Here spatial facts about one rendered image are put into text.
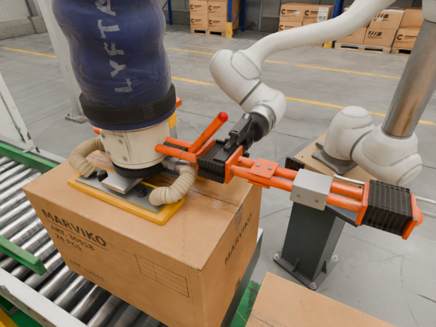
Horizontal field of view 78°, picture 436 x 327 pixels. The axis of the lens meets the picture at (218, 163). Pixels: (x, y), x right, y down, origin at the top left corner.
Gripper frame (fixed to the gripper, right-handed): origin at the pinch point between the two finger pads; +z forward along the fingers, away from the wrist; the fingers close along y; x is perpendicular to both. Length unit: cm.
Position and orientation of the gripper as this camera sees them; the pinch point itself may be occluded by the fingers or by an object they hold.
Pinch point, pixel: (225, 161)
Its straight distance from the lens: 63.3
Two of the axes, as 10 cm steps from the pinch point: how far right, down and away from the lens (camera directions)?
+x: -8.9, -2.6, 3.7
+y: 0.0, 8.1, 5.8
